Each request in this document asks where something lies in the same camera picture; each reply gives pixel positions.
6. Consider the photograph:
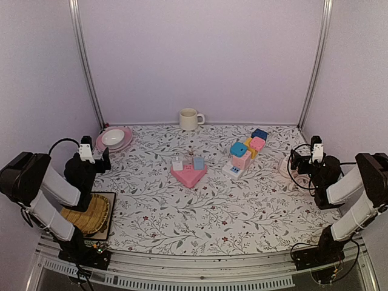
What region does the cyan cube socket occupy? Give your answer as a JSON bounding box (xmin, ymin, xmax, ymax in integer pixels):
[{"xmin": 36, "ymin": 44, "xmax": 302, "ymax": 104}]
[{"xmin": 230, "ymin": 142, "xmax": 248, "ymax": 158}]

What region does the white long power strip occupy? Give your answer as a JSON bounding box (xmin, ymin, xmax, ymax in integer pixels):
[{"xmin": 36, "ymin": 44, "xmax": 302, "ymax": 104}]
[{"xmin": 222, "ymin": 152, "xmax": 259, "ymax": 180}]

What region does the white charger plug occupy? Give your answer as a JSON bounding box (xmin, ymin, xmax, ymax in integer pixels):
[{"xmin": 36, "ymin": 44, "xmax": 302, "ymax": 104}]
[{"xmin": 172, "ymin": 157, "xmax": 184, "ymax": 171}]

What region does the pink triangular power strip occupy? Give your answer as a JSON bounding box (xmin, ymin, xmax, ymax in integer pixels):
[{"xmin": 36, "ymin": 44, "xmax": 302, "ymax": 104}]
[{"xmin": 170, "ymin": 164, "xmax": 207, "ymax": 189}]

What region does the light blue charger plug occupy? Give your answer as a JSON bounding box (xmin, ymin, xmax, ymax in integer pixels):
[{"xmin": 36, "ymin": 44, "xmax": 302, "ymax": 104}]
[{"xmin": 193, "ymin": 156, "xmax": 205, "ymax": 170}]

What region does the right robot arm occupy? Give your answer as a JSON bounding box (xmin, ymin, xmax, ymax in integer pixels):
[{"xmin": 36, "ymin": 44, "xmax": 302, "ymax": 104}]
[{"xmin": 289, "ymin": 150, "xmax": 387, "ymax": 265}]

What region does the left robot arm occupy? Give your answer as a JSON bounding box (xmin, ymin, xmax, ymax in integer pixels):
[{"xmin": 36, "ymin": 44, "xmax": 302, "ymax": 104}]
[{"xmin": 1, "ymin": 149, "xmax": 111, "ymax": 263}]

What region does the yellow cube socket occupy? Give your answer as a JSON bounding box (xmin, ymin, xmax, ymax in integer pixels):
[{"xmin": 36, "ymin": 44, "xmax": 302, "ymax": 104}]
[{"xmin": 244, "ymin": 138, "xmax": 258, "ymax": 159}]

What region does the dark blue cube socket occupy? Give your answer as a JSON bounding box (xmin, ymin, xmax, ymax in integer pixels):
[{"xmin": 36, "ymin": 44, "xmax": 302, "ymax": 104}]
[{"xmin": 251, "ymin": 129, "xmax": 268, "ymax": 141}]

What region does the pink cube socket front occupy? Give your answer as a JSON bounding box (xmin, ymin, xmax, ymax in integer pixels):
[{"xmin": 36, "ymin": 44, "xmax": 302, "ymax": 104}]
[{"xmin": 232, "ymin": 150, "xmax": 252, "ymax": 170}]

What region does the white bowl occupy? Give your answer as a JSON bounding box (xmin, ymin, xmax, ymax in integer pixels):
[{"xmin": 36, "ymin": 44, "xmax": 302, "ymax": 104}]
[{"xmin": 101, "ymin": 129, "xmax": 125, "ymax": 150}]

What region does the pink plate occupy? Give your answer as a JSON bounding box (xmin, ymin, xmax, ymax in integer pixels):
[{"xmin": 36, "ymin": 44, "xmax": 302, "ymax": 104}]
[{"xmin": 96, "ymin": 127, "xmax": 133, "ymax": 153}]

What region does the woven bamboo basket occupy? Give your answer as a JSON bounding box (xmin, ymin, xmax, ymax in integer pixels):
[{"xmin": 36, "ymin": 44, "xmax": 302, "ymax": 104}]
[{"xmin": 61, "ymin": 195, "xmax": 109, "ymax": 235}]

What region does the cream ceramic mug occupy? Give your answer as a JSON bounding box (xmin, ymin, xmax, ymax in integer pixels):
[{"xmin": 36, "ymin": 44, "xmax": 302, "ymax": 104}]
[{"xmin": 179, "ymin": 108, "xmax": 206, "ymax": 131}]

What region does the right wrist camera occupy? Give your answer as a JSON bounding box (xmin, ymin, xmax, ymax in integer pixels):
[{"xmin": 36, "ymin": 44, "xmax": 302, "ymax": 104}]
[{"xmin": 310, "ymin": 135, "xmax": 324, "ymax": 164}]

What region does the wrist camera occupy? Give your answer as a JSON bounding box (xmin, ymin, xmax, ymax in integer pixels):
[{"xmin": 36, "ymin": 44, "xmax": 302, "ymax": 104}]
[
  {"xmin": 78, "ymin": 136, "xmax": 95, "ymax": 164},
  {"xmin": 310, "ymin": 135, "xmax": 324, "ymax": 164}
]

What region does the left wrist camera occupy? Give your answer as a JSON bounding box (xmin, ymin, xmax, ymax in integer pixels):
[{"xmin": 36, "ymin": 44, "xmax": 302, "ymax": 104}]
[{"xmin": 78, "ymin": 136, "xmax": 95, "ymax": 164}]

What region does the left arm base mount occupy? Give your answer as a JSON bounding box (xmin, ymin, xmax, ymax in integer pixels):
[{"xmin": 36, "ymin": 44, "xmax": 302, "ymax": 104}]
[{"xmin": 58, "ymin": 239, "xmax": 112, "ymax": 270}]

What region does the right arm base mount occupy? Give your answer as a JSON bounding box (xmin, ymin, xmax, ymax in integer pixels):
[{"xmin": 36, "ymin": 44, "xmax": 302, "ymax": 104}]
[{"xmin": 290, "ymin": 242, "xmax": 345, "ymax": 270}]

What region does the right aluminium frame post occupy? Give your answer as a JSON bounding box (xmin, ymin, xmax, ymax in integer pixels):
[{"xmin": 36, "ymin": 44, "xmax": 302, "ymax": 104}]
[{"xmin": 297, "ymin": 0, "xmax": 333, "ymax": 131}]

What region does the aluminium frame post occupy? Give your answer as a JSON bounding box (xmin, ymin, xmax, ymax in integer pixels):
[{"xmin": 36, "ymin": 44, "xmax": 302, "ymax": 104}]
[
  {"xmin": 69, "ymin": 0, "xmax": 105, "ymax": 130},
  {"xmin": 297, "ymin": 0, "xmax": 333, "ymax": 131}
]

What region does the left aluminium frame post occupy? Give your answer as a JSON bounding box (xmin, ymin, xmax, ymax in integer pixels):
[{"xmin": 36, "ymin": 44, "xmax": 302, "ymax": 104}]
[{"xmin": 69, "ymin": 0, "xmax": 105, "ymax": 130}]

